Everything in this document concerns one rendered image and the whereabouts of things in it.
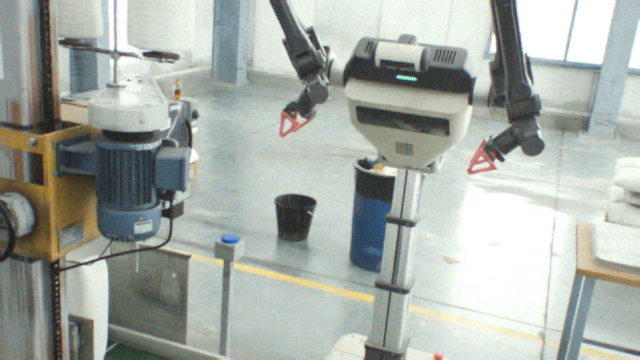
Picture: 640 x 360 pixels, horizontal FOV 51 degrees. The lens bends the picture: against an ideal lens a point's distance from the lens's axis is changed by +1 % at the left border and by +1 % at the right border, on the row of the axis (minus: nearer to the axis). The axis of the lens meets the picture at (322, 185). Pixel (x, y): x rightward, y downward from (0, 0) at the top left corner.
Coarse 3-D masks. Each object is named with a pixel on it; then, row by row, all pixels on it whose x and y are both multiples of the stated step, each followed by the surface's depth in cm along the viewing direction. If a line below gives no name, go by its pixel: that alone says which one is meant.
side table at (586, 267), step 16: (576, 240) 290; (576, 256) 272; (592, 256) 269; (576, 272) 257; (592, 272) 255; (608, 272) 255; (624, 272) 256; (576, 288) 314; (592, 288) 259; (576, 304) 316; (576, 320) 265; (576, 336) 266; (560, 352) 324; (576, 352) 268; (624, 352) 314
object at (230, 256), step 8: (216, 240) 228; (240, 240) 230; (216, 248) 228; (224, 248) 226; (232, 248) 225; (240, 248) 230; (216, 256) 228; (224, 256) 227; (232, 256) 226; (240, 256) 231
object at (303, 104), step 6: (306, 90) 193; (300, 96) 194; (306, 96) 193; (294, 102) 195; (300, 102) 194; (306, 102) 193; (312, 102) 193; (294, 108) 192; (300, 108) 194; (306, 108) 194; (312, 108) 195; (300, 114) 192; (306, 114) 192
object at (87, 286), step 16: (96, 240) 212; (80, 256) 213; (96, 256) 217; (80, 272) 211; (96, 272) 217; (80, 288) 213; (96, 288) 217; (80, 304) 214; (96, 304) 218; (96, 320) 219; (96, 336) 221; (96, 352) 223
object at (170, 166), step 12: (156, 156) 156; (168, 156) 156; (180, 156) 157; (156, 168) 157; (168, 168) 157; (180, 168) 157; (156, 180) 157; (168, 180) 158; (180, 180) 158; (168, 192) 163
